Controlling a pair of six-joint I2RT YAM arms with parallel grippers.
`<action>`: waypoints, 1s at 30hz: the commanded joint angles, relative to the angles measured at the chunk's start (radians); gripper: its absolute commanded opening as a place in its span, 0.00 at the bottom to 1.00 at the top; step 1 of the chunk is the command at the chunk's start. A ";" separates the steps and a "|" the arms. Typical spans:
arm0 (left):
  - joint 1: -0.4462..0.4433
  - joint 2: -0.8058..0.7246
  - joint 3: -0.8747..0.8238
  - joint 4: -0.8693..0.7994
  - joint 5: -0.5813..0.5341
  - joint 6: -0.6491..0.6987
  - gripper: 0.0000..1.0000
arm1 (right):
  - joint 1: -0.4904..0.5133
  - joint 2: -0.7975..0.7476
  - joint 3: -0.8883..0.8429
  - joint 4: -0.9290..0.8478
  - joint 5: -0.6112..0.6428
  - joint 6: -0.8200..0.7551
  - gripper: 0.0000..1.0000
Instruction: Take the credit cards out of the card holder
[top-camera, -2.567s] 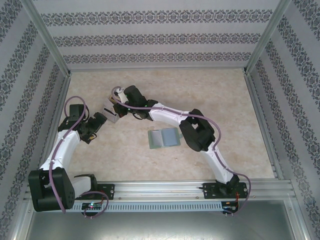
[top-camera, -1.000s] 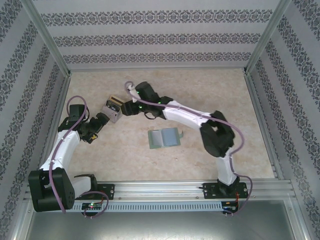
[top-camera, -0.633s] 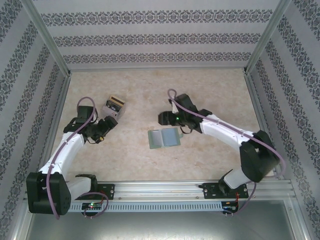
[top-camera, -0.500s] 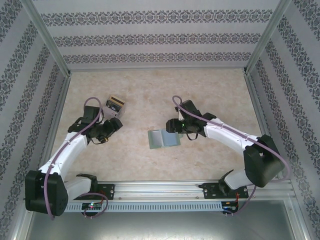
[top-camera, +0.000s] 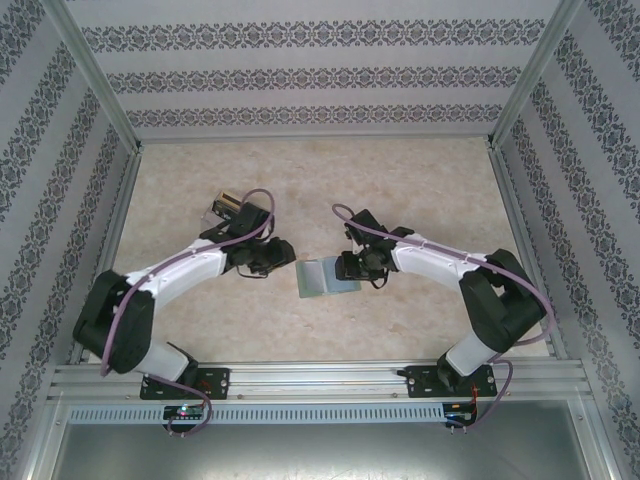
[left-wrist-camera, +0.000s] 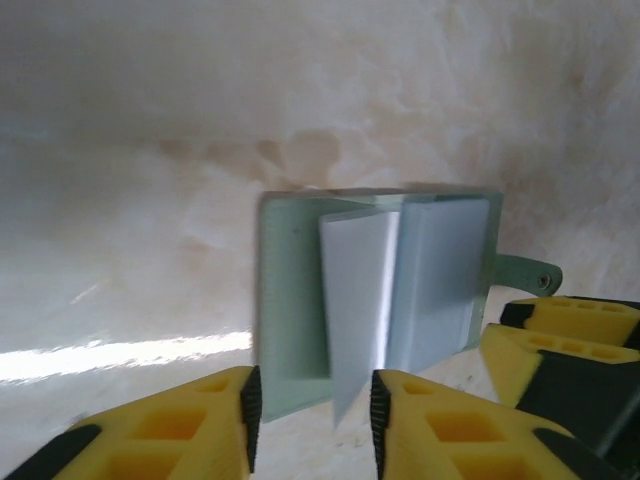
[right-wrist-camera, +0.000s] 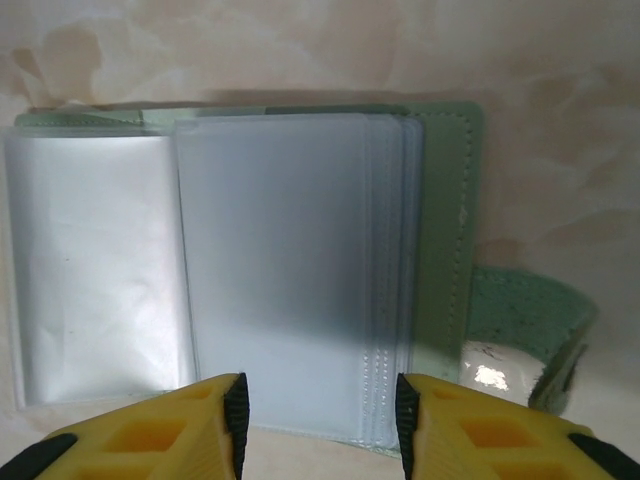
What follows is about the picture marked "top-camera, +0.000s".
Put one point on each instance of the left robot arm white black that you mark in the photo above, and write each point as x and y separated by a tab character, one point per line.
185	267

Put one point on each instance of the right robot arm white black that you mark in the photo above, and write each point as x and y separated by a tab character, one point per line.
430	255

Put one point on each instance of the clear plastic box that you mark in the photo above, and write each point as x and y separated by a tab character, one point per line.
210	220

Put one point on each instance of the grey sheet metal panel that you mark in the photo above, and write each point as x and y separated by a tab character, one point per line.
320	450

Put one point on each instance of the aluminium mounting rail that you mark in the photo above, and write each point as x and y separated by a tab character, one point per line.
320	380

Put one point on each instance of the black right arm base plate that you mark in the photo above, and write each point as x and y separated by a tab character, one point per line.
417	382

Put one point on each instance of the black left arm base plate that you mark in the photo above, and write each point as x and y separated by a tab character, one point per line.
220	382

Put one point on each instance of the aluminium table side rail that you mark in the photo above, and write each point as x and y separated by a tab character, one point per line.
122	200
511	200

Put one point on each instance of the aluminium frame post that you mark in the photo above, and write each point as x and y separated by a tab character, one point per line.
531	75
95	75

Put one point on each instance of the aluminium front frame bar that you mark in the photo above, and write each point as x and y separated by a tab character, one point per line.
42	440
595	440

